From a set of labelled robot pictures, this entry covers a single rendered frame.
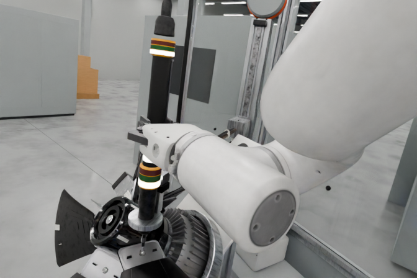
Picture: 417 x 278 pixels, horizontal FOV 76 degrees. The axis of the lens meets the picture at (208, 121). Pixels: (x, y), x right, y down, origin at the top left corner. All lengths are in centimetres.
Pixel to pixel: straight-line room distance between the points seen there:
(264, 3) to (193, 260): 93
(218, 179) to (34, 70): 604
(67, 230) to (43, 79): 549
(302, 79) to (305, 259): 112
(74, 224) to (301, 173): 71
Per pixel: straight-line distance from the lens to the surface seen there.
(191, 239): 75
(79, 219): 88
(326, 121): 17
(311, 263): 124
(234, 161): 29
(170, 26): 49
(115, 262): 73
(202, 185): 30
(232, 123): 107
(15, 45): 614
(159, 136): 40
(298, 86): 17
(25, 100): 630
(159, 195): 59
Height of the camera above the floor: 161
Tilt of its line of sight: 13 degrees down
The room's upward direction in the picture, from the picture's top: 8 degrees clockwise
